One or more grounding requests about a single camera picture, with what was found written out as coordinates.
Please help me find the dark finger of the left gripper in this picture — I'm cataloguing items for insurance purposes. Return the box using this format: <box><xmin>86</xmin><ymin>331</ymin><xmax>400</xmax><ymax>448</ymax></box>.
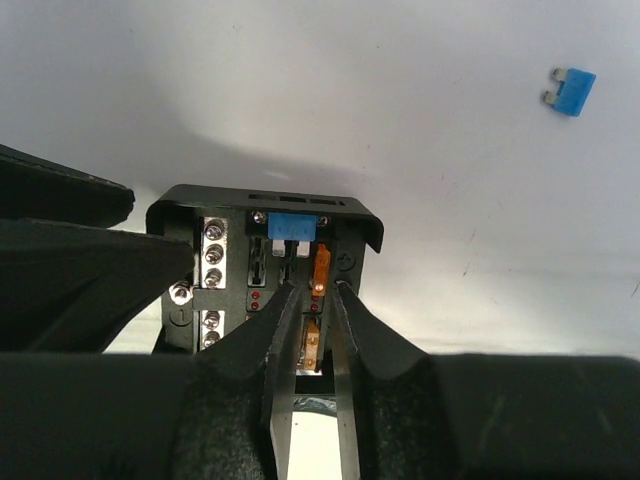
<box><xmin>1</xmin><ymin>220</ymin><xmax>193</xmax><ymax>352</ymax></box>
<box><xmin>1</xmin><ymin>145</ymin><xmax>135</xmax><ymax>228</ymax></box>

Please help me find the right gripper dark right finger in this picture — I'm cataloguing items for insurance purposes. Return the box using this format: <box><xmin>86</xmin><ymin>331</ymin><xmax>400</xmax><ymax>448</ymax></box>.
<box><xmin>330</xmin><ymin>282</ymin><xmax>433</xmax><ymax>479</ymax></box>

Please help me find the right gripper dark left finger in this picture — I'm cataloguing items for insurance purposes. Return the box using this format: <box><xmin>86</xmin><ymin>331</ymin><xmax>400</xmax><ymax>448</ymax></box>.
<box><xmin>194</xmin><ymin>284</ymin><xmax>302</xmax><ymax>479</ymax></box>

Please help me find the orange blade fuse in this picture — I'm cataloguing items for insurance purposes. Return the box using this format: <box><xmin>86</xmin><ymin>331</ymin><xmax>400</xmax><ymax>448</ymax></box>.
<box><xmin>312</xmin><ymin>243</ymin><xmax>331</xmax><ymax>297</ymax></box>
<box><xmin>298</xmin><ymin>317</ymin><xmax>320</xmax><ymax>372</ymax></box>

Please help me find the black fuse box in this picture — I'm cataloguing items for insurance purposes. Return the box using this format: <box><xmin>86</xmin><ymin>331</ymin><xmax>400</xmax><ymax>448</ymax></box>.
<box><xmin>146</xmin><ymin>184</ymin><xmax>384</xmax><ymax>375</ymax></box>

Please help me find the blue blade fuse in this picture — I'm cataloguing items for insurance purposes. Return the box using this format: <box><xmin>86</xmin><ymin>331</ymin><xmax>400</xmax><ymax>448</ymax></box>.
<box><xmin>542</xmin><ymin>68</ymin><xmax>597</xmax><ymax>117</ymax></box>
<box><xmin>267</xmin><ymin>212</ymin><xmax>317</xmax><ymax>258</ymax></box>

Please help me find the steel open-end wrench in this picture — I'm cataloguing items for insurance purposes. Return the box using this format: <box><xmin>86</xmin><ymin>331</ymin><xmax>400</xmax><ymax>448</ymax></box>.
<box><xmin>293</xmin><ymin>395</ymin><xmax>337</xmax><ymax>417</ymax></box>

